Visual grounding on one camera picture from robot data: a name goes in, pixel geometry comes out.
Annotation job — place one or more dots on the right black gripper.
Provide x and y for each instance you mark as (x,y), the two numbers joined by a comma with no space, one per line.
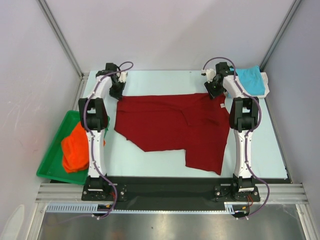
(215,90)

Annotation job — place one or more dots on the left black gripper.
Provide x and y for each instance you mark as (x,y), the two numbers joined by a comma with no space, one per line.
(118,95)

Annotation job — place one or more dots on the dark red t-shirt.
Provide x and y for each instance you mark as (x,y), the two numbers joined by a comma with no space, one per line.
(195,123)

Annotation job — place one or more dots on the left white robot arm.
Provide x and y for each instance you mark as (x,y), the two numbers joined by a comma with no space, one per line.
(94,119)

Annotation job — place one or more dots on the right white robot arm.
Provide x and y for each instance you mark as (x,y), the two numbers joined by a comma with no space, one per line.
(244,118)

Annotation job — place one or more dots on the folded cyan t-shirt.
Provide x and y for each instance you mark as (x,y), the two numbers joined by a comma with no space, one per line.
(251,81)

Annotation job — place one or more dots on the folded white t-shirt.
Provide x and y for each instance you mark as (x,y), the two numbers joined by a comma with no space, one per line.
(266,83)

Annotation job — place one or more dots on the orange t-shirt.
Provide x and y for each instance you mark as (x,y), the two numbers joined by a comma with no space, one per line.
(83,150)

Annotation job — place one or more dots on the green plastic tray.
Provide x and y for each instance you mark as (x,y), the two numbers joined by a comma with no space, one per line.
(51,166)

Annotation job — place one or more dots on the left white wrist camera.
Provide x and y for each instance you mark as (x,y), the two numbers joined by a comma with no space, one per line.
(123,77)

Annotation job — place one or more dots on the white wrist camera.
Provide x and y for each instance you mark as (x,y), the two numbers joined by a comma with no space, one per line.
(123,77)
(209,74)

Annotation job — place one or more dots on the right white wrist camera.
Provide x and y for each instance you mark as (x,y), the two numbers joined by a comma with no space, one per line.
(209,74)

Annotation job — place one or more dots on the left aluminium corner post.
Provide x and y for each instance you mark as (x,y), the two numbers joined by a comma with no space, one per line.
(48,14)

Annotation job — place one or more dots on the aluminium corner post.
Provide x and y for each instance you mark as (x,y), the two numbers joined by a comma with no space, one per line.
(48,14)
(293,9)

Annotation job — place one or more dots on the right aluminium corner post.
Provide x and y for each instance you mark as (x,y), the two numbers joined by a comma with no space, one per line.
(293,9)

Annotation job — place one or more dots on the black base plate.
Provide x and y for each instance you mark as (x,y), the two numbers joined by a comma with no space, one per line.
(114,190)

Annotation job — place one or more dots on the aluminium front rail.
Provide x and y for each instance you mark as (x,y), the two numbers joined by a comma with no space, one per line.
(71,193)

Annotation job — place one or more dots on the white slotted cable duct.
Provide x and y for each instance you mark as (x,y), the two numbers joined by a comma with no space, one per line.
(95,208)

